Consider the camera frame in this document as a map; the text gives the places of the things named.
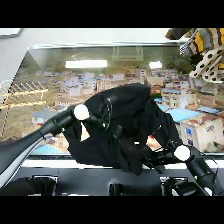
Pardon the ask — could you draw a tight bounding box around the black garment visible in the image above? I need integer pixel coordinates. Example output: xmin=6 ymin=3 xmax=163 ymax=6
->
xmin=62 ymin=83 xmax=183 ymax=176

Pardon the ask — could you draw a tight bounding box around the brown garment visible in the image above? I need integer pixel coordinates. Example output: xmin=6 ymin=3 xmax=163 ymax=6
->
xmin=165 ymin=28 xmax=194 ymax=41

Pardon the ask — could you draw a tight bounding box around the white black-spotted garment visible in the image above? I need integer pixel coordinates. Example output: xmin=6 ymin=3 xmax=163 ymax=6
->
xmin=188 ymin=45 xmax=224 ymax=84

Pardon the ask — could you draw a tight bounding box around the yellow grey striped garment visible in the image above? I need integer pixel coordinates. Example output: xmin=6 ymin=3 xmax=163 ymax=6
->
xmin=179 ymin=28 xmax=224 ymax=60

